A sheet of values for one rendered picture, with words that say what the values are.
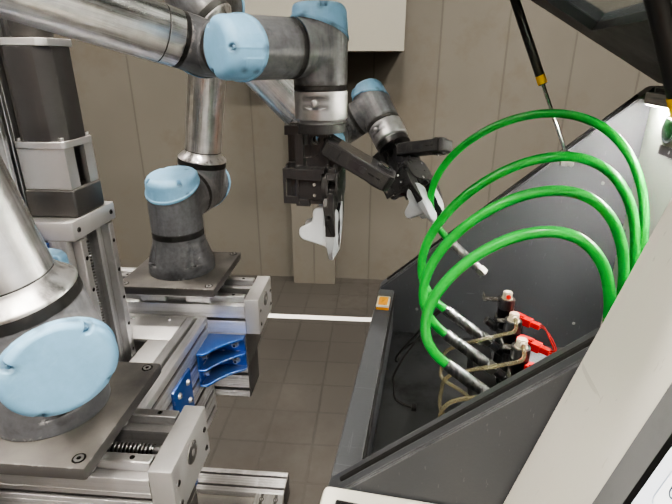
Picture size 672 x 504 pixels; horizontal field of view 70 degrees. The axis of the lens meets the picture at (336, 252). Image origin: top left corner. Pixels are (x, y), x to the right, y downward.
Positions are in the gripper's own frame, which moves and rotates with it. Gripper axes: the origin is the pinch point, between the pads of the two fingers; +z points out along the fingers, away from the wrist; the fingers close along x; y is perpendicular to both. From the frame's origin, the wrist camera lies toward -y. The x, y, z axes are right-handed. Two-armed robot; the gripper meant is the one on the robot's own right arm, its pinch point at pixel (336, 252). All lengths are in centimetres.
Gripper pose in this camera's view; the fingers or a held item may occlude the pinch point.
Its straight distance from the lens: 76.6
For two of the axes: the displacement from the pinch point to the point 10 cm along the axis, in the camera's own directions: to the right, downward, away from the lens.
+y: -9.8, -0.7, 1.8
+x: -1.9, 3.6, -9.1
